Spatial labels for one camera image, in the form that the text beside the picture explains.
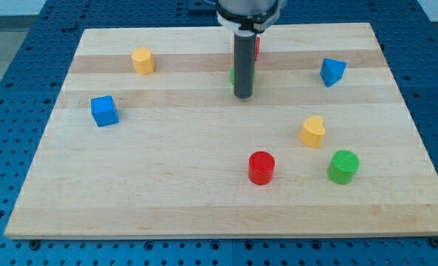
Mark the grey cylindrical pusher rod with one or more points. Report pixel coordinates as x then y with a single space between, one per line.
244 65

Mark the wooden board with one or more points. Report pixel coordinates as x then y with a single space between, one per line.
176 164

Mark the green cylinder block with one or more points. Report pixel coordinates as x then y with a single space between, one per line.
343 166

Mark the red block behind rod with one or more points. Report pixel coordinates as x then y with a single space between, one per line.
257 48

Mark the yellow heart block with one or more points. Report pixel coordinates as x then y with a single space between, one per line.
313 131

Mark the green star block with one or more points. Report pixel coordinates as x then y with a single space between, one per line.
232 75

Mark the blue cube block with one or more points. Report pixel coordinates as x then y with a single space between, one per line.
104 111

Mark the yellow hexagon block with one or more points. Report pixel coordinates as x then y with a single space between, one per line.
143 61

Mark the red cylinder block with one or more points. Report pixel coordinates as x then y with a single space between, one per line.
261 166

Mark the blue triangle block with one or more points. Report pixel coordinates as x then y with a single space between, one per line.
332 71

